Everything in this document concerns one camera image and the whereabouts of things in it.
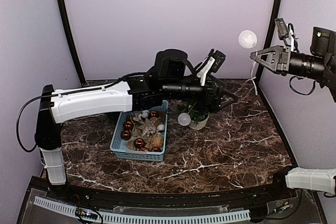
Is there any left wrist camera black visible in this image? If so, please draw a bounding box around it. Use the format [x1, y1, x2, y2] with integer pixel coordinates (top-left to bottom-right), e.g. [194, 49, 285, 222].
[207, 49, 226, 73]

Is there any white cotton boll sprig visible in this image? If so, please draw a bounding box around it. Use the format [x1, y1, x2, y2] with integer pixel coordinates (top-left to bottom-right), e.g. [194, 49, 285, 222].
[133, 110, 150, 122]

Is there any black frame post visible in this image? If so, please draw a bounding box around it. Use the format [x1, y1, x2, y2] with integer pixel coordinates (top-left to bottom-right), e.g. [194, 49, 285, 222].
[255, 0, 286, 79]
[57, 0, 86, 85]

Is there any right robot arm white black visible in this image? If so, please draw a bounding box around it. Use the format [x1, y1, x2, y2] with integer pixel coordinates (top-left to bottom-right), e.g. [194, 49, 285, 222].
[250, 23, 335, 200]

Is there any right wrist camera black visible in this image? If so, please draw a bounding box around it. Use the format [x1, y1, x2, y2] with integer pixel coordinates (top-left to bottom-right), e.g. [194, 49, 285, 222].
[275, 18, 289, 40]

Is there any white textured tree pot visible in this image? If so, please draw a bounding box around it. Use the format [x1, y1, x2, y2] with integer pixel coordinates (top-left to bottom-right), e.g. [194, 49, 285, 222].
[188, 114, 209, 130]

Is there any right black frame post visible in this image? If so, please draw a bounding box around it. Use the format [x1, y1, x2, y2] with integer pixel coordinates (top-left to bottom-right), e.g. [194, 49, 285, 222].
[255, 0, 286, 79]

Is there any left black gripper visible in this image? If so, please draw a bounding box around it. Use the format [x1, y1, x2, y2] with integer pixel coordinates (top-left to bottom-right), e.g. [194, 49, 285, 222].
[163, 73, 240, 113]

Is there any small green christmas tree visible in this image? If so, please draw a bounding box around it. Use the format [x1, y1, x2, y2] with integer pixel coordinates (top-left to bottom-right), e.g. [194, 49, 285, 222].
[177, 101, 209, 123]

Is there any left black frame post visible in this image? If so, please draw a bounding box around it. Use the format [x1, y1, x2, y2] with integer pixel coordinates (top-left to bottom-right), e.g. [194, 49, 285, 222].
[57, 0, 86, 85]

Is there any clear wire light string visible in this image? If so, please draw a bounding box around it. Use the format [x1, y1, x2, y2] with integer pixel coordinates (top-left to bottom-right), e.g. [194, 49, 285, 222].
[233, 45, 260, 99]

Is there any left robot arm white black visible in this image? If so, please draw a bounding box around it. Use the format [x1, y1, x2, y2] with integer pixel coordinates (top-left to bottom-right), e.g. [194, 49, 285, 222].
[34, 49, 237, 201]

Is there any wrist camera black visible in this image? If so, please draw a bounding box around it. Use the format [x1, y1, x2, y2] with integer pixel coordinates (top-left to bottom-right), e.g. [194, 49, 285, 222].
[275, 18, 289, 40]
[207, 49, 226, 73]

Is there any white woven ball light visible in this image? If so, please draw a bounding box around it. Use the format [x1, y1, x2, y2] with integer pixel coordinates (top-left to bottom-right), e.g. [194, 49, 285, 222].
[177, 112, 191, 126]
[238, 30, 258, 49]

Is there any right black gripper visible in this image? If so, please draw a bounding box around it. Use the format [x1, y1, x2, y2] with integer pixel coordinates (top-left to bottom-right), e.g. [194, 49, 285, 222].
[251, 43, 329, 80]

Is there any black front rail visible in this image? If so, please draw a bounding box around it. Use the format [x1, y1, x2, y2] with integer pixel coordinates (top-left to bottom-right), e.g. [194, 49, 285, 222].
[38, 178, 299, 209]

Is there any white slotted cable duct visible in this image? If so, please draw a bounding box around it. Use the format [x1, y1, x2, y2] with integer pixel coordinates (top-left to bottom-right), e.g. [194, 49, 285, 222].
[33, 196, 251, 223]

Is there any beige twine ball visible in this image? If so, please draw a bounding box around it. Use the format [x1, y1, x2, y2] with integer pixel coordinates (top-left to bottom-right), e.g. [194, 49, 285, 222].
[151, 135, 164, 148]

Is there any small circuit board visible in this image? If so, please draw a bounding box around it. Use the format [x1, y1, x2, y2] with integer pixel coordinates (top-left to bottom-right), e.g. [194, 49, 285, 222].
[75, 208, 98, 221]

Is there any light blue plastic basket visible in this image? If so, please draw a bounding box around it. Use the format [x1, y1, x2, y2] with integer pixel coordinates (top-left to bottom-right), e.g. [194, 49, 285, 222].
[110, 100, 169, 162]

